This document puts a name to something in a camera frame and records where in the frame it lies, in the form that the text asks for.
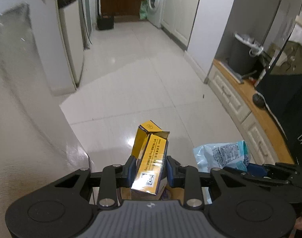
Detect white washing machine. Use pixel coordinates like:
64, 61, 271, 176
147, 0, 164, 29

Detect white low cabinet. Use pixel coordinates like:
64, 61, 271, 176
207, 59, 294, 164

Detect black bin by door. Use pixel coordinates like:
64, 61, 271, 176
97, 15, 114, 31

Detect white refrigerator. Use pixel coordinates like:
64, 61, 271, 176
57, 0, 84, 85

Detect grey lined trash can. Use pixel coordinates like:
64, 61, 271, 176
228, 32, 264, 76

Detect yellow cardboard box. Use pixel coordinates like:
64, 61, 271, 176
131, 120, 170, 195

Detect green bag on floor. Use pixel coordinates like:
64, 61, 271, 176
139, 0, 148, 20

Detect black round object on cabinet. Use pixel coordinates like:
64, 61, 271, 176
252, 93, 266, 108

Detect teal printed plastic package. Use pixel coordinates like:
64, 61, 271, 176
193, 140, 252, 204

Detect white kitchen cabinets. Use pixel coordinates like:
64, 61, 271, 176
161, 0, 199, 46

